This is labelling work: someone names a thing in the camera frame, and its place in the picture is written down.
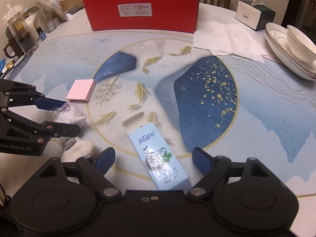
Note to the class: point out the white plush keychain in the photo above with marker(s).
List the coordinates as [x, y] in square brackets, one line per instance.
[75, 148]

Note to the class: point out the red cardboard box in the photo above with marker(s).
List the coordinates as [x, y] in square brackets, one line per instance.
[169, 15]

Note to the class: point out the small glass cup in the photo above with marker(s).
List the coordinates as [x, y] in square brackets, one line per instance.
[50, 23]

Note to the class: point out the small blue bottle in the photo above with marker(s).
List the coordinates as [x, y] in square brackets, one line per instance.
[41, 34]

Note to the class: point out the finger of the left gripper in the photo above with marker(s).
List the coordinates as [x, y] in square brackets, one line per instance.
[16, 129]
[15, 94]

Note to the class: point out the white bowl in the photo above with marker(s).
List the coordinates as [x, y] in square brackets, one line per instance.
[300, 45]

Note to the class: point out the dark brown mug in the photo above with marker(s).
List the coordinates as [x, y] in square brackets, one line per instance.
[12, 48]

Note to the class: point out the white paper napkin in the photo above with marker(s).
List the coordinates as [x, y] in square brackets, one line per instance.
[227, 39]

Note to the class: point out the clear glass tumbler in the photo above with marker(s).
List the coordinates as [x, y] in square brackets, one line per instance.
[22, 33]

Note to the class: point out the green white tissue box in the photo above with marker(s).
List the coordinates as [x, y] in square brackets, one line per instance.
[254, 14]

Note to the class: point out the pink sticky note pad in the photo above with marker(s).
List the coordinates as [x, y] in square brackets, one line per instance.
[81, 90]

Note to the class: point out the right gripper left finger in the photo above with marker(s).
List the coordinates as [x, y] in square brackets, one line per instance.
[92, 171]

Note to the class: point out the crumpled plastic bag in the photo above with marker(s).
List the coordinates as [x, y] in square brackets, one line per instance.
[13, 12]

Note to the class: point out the stacked white plates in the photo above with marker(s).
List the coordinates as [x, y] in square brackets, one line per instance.
[276, 37]

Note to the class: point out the clear bag white beads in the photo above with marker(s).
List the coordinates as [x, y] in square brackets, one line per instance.
[69, 114]

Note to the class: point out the blue cloth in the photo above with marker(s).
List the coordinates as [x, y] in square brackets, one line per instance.
[2, 63]

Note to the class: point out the white green tea bag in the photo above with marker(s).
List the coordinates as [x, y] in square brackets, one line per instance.
[48, 5]

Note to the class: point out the light blue carton box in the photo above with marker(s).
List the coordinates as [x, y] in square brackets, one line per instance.
[155, 154]

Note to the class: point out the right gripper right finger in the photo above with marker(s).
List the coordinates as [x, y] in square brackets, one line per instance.
[213, 169]

